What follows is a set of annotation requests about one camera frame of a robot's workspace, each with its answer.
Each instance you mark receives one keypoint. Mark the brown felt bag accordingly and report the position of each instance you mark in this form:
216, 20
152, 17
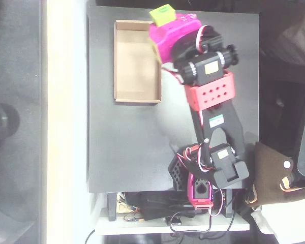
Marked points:
267, 178

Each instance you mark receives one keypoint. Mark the black lattice robot base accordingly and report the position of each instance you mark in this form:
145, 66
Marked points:
176, 172

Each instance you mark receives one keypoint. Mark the dark brown cloth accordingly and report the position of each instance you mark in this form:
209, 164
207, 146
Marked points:
294, 38

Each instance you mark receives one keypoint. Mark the small wooden piece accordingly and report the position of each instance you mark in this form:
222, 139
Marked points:
123, 208

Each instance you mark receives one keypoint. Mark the white shelf board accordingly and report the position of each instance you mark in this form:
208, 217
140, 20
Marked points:
132, 227

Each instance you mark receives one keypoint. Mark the shallow cardboard box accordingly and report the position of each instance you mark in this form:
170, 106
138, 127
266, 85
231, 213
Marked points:
134, 66

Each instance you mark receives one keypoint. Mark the green cube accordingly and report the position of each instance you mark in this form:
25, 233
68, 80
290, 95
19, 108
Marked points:
162, 14

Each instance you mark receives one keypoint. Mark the small black connector plug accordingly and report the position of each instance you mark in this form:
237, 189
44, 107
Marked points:
176, 221

